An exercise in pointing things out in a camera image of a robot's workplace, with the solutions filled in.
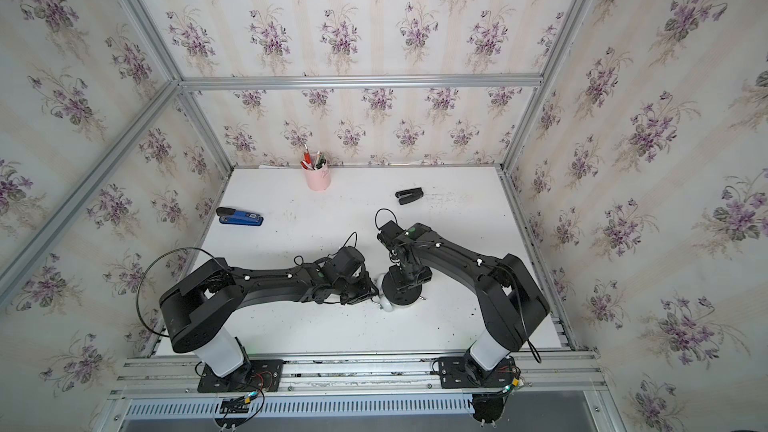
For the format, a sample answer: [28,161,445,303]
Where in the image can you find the pens in pink cup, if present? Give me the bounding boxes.
[300,147,328,171]

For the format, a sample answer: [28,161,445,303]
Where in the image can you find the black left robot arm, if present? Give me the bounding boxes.
[159,246,379,378]

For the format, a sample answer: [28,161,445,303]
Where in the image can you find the black stapler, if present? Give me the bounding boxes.
[395,187,424,205]

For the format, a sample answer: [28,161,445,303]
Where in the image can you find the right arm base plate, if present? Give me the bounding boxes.
[431,355,521,391]

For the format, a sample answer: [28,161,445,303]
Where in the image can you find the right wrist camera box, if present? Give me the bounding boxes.
[377,220,406,250]

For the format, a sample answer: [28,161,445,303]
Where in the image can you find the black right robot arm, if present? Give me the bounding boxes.
[377,221,551,375]

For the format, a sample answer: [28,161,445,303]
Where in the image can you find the pink pen holder cup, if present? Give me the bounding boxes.
[303,165,331,192]

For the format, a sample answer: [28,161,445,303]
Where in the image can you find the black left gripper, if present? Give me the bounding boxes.
[333,272,384,309]

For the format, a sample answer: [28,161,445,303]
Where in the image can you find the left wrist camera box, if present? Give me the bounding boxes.
[324,246,365,282]

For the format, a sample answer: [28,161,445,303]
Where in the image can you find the blue stapler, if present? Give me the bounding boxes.
[215,207,264,227]

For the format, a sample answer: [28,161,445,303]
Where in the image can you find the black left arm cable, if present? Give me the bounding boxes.
[135,247,208,340]

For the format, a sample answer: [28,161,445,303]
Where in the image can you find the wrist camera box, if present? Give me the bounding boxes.
[324,246,365,282]
[377,220,406,250]

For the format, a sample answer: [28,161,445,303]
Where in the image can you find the aluminium front rail frame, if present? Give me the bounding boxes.
[92,350,627,431]

